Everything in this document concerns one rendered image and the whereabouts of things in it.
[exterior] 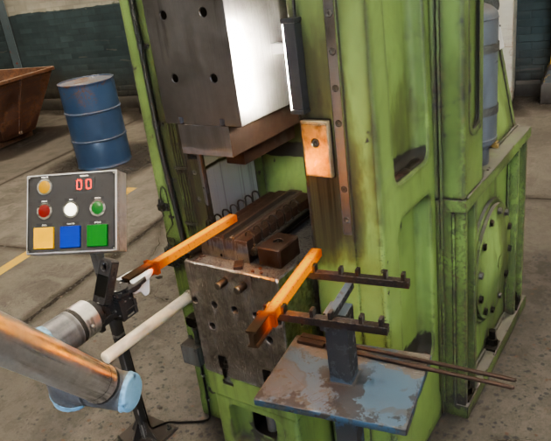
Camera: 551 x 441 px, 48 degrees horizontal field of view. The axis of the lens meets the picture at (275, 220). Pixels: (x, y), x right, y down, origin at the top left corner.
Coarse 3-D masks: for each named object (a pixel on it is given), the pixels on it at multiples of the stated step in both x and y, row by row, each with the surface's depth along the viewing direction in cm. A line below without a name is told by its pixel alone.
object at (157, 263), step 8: (232, 216) 191; (216, 224) 186; (224, 224) 187; (232, 224) 190; (200, 232) 182; (208, 232) 181; (216, 232) 184; (192, 240) 177; (200, 240) 179; (176, 248) 172; (184, 248) 173; (192, 248) 176; (160, 256) 168; (168, 256) 168; (176, 256) 171; (144, 264) 164; (152, 264) 163; (160, 264) 166; (136, 272) 160; (160, 272) 165; (128, 280) 157
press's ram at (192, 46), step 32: (160, 0) 174; (192, 0) 168; (224, 0) 163; (256, 0) 174; (160, 32) 179; (192, 32) 172; (224, 32) 166; (256, 32) 176; (160, 64) 184; (192, 64) 177; (224, 64) 171; (256, 64) 178; (192, 96) 182; (224, 96) 175; (256, 96) 180; (288, 96) 194
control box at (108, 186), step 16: (32, 176) 217; (48, 176) 215; (64, 176) 214; (80, 176) 213; (96, 176) 212; (112, 176) 211; (32, 192) 216; (48, 192) 215; (64, 192) 214; (80, 192) 212; (96, 192) 211; (112, 192) 210; (32, 208) 215; (64, 208) 213; (80, 208) 212; (112, 208) 210; (32, 224) 215; (48, 224) 214; (64, 224) 212; (80, 224) 211; (96, 224) 210; (112, 224) 209; (32, 240) 214; (112, 240) 208
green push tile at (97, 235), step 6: (90, 228) 210; (96, 228) 209; (102, 228) 209; (90, 234) 209; (96, 234) 209; (102, 234) 208; (90, 240) 209; (96, 240) 209; (102, 240) 208; (90, 246) 209; (96, 246) 209; (102, 246) 209
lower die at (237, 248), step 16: (272, 192) 234; (304, 192) 226; (256, 208) 219; (288, 208) 214; (304, 208) 221; (256, 224) 205; (272, 224) 204; (208, 240) 203; (224, 240) 199; (240, 240) 195; (256, 240) 198; (224, 256) 202; (240, 256) 198; (256, 256) 199
